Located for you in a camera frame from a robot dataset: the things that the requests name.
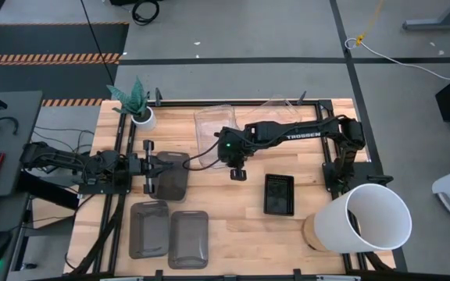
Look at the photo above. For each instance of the black perforated plastic basket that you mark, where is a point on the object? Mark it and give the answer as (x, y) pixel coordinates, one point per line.
(279, 195)

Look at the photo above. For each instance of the clear plastic basket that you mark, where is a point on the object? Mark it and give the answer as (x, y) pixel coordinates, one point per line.
(209, 125)
(279, 107)

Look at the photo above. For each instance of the dark grey desk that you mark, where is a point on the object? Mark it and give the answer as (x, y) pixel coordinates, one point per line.
(22, 117)

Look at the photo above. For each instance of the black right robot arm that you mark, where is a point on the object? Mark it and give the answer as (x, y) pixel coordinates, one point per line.
(307, 130)

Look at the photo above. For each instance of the green plant in white pot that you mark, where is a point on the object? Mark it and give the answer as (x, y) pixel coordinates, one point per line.
(135, 101)

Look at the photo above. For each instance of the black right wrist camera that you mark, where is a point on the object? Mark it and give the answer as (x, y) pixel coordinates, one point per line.
(228, 145)

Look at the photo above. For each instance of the smoky grey plastic basket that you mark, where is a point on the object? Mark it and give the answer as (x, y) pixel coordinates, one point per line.
(148, 230)
(174, 183)
(188, 240)

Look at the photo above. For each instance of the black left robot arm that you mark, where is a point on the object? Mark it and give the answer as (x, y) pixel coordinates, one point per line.
(72, 160)

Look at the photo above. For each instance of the grey metal table leg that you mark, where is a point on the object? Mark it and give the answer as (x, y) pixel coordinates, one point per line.
(440, 23)

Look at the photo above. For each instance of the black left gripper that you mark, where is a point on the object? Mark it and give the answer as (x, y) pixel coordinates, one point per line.
(148, 164)

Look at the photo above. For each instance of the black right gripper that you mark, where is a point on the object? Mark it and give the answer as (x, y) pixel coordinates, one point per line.
(242, 158)

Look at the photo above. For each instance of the black aluminium rig frame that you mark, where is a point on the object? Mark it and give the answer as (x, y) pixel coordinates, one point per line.
(178, 103)

